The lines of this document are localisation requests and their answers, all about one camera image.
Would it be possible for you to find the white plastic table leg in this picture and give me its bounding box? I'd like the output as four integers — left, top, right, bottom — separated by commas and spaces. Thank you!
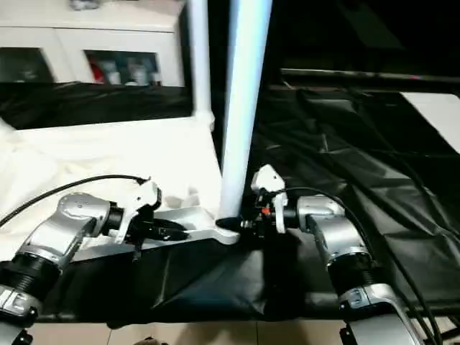
185, 0, 216, 130
217, 0, 274, 225

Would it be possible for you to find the white cabinet with glass doors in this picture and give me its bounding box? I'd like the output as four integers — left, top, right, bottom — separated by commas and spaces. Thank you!
0, 0, 189, 88

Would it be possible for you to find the black mat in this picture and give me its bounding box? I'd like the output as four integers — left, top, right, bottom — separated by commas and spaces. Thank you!
0, 80, 460, 321

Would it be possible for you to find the red bottle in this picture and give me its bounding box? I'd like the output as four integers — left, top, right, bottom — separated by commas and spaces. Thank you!
89, 60, 104, 86

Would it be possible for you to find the white flat board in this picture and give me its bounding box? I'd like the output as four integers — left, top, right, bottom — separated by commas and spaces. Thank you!
400, 91, 460, 155

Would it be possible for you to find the dark metal rail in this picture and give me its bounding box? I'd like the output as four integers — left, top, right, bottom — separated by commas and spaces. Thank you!
279, 69, 460, 84

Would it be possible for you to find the black box with tan label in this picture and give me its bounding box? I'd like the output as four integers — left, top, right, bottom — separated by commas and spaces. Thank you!
188, 0, 292, 94

